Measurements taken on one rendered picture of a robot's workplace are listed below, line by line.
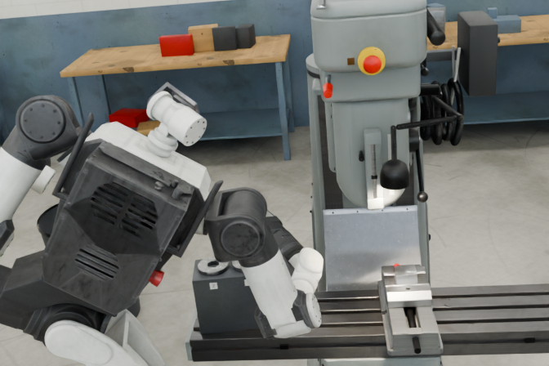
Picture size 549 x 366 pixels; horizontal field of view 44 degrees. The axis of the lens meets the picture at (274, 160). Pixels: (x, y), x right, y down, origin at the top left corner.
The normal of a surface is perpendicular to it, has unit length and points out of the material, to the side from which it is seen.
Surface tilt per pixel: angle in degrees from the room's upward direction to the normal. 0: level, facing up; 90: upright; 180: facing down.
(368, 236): 63
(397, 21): 90
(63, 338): 90
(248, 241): 89
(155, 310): 0
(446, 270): 0
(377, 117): 90
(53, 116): 75
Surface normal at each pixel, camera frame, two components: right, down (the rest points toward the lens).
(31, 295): 0.14, 0.37
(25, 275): -0.27, -0.88
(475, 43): -0.07, 0.40
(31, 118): 0.22, 0.10
